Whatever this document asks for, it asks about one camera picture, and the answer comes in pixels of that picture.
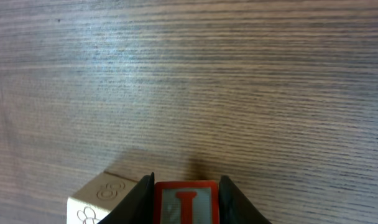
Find wooden block red letter I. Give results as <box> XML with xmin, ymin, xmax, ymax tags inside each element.
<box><xmin>153</xmin><ymin>180</ymin><xmax>219</xmax><ymax>224</ymax></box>

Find wooden block blue side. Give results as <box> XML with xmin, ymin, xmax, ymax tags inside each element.
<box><xmin>66</xmin><ymin>172</ymin><xmax>137</xmax><ymax>224</ymax></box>

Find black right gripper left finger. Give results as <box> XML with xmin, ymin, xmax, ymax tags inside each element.
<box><xmin>98</xmin><ymin>172</ymin><xmax>155</xmax><ymax>224</ymax></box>

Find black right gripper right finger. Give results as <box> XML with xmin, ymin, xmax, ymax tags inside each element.
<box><xmin>218</xmin><ymin>175</ymin><xmax>271</xmax><ymax>224</ymax></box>

